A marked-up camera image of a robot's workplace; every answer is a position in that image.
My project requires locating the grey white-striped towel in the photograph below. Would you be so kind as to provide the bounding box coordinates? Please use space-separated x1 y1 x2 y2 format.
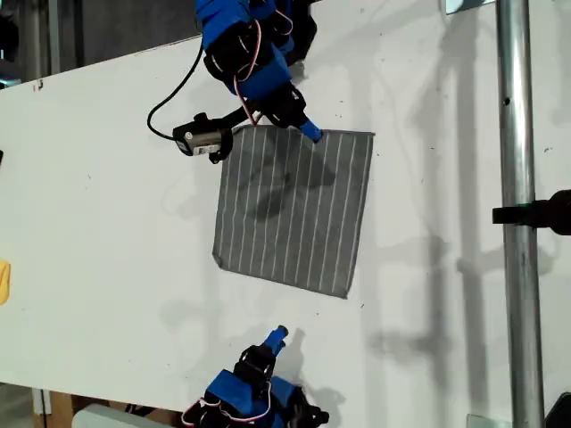
211 124 377 300

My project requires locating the wooden table leg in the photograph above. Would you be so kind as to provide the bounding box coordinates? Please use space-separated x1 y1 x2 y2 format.
49 391 75 428

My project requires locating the black clamp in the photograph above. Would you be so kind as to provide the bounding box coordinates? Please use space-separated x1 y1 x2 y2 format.
492 189 571 236

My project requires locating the yellow object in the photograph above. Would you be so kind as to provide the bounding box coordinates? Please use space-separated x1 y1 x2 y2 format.
0 259 12 307

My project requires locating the black rounded object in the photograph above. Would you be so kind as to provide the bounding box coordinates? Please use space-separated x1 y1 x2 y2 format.
543 391 571 428

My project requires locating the black camera stalk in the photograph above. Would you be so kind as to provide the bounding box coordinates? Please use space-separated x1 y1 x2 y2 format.
218 105 262 133

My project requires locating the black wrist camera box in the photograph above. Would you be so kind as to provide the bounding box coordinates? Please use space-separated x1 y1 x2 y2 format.
171 112 234 165
292 390 332 427

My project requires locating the black camera cable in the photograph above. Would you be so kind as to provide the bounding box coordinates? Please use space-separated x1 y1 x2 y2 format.
146 42 207 140

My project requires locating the steel post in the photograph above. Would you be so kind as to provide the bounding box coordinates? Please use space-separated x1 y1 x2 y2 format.
494 0 547 428

